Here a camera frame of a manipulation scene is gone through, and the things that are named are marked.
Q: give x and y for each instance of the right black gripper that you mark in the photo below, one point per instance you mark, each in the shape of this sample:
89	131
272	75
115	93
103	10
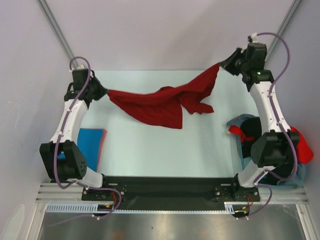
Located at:
228	64

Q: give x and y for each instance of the bright red garment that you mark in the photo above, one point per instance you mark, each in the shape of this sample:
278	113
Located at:
304	152

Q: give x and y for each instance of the right aluminium corner post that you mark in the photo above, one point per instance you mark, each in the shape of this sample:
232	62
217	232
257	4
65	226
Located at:
284	26

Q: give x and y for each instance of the aluminium frame rail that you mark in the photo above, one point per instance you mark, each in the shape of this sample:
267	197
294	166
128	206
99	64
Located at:
51	193

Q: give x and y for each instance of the aluminium corner post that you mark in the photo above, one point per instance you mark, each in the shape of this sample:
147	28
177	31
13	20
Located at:
55	27
284	26

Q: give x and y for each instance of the white slotted cable duct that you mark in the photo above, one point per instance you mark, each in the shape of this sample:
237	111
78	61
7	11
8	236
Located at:
104	208

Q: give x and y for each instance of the dark red t-shirt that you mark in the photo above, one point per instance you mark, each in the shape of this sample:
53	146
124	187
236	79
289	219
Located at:
164	107

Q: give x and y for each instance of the black garment in bin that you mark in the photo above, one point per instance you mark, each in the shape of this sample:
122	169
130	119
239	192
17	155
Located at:
274	152

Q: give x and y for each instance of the grey-blue garment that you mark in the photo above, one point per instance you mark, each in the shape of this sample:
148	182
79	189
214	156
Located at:
297	175

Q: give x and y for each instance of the folded blue t-shirt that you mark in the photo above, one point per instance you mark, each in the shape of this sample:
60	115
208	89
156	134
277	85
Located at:
88	143

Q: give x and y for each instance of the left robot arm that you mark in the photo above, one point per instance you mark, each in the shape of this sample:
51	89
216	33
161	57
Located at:
63	160

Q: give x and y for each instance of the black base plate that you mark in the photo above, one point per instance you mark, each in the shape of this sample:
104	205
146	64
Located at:
171	191

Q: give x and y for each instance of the left aluminium corner post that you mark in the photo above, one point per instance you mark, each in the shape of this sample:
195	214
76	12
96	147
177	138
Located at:
55	27

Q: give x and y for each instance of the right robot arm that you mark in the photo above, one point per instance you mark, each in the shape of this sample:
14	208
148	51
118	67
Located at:
260	84

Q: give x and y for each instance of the folded pink t-shirt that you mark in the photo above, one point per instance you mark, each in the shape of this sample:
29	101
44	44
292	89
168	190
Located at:
101	145

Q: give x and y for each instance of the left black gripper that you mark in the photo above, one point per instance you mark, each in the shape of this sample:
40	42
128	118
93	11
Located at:
103	90

